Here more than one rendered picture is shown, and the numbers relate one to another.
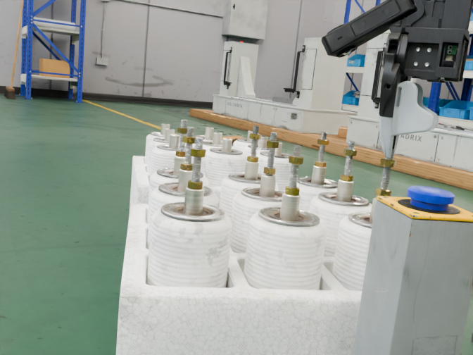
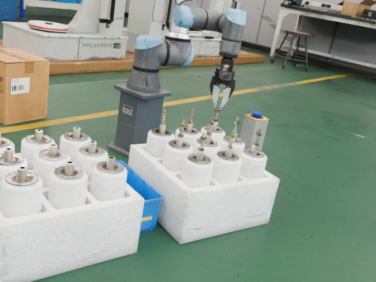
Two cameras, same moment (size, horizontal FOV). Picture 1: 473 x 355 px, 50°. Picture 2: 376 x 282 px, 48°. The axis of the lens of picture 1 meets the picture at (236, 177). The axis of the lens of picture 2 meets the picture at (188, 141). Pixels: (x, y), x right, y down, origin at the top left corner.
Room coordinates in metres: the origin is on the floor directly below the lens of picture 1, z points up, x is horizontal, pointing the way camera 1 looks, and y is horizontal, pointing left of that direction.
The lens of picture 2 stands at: (1.40, 1.18, 0.74)
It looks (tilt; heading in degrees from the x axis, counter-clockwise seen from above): 20 degrees down; 244
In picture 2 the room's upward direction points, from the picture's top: 10 degrees clockwise
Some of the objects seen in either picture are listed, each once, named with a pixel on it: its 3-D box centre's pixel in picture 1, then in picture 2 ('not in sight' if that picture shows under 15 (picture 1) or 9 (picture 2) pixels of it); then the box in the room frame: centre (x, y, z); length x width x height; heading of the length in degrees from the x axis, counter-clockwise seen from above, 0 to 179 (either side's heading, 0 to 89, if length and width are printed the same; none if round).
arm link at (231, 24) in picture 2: not in sight; (233, 25); (0.62, -0.20, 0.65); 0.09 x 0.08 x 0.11; 98
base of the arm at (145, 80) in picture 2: not in sight; (144, 77); (0.80, -0.56, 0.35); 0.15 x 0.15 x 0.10
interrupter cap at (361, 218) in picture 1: (378, 222); (213, 129); (0.63, -0.18, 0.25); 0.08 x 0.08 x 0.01
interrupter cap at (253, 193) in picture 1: (267, 195); (207, 142); (0.72, -0.05, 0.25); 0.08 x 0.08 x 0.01
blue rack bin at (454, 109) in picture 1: (465, 110); not in sight; (6.04, -2.59, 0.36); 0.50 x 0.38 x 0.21; 119
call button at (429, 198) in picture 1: (429, 201); (257, 115); (0.45, -0.18, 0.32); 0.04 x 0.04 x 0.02
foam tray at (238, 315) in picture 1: (255, 299); (199, 183); (0.72, -0.05, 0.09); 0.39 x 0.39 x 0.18; 11
